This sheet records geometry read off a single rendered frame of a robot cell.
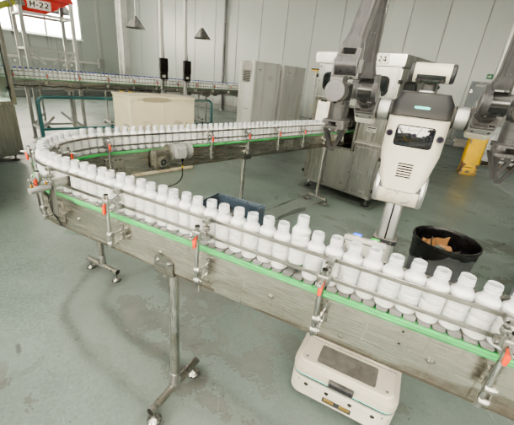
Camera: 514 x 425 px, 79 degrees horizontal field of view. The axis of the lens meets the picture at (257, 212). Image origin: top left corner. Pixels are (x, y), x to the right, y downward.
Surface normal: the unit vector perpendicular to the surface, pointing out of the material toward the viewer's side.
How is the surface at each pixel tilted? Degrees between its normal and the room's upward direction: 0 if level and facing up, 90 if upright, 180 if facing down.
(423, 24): 90
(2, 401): 0
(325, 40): 90
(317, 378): 90
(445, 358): 90
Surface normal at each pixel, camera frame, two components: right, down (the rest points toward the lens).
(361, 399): -0.46, 0.32
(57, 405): 0.09, -0.91
